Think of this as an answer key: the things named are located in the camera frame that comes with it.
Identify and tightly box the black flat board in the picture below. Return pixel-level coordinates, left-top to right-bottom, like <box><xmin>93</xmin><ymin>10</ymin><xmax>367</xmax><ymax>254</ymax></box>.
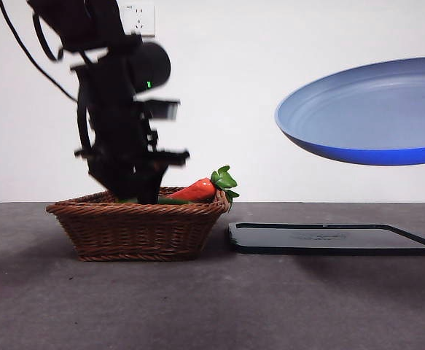
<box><xmin>227</xmin><ymin>222</ymin><xmax>425</xmax><ymax>256</ymax></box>

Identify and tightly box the blue plate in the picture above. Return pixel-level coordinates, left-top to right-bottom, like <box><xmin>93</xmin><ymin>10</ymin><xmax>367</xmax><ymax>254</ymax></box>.
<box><xmin>274</xmin><ymin>56</ymin><xmax>425</xmax><ymax>167</ymax></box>

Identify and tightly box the brown wicker basket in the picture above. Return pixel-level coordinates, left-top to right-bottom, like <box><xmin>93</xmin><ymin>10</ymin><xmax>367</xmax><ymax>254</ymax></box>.
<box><xmin>46</xmin><ymin>186</ymin><xmax>232</xmax><ymax>263</ymax></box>

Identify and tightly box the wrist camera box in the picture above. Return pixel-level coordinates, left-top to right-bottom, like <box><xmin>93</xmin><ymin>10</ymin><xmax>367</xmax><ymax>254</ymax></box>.
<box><xmin>136</xmin><ymin>97</ymin><xmax>181</xmax><ymax>122</ymax></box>

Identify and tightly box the white wall socket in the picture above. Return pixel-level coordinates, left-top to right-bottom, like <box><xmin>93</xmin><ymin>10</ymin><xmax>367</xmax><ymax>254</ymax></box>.
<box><xmin>120</xmin><ymin>3</ymin><xmax>157</xmax><ymax>38</ymax></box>

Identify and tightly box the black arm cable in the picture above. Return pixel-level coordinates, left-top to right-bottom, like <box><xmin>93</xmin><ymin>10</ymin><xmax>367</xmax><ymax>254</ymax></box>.
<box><xmin>0</xmin><ymin>0</ymin><xmax>79</xmax><ymax>103</ymax></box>

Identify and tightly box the orange carrot with green leaves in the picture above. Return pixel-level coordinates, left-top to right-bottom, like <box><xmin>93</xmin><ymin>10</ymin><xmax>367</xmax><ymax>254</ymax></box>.
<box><xmin>165</xmin><ymin>165</ymin><xmax>241</xmax><ymax>203</ymax></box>

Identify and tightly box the green pepper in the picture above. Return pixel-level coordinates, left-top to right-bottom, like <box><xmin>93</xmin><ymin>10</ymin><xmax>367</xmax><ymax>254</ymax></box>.
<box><xmin>119</xmin><ymin>196</ymin><xmax>186</xmax><ymax>204</ymax></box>

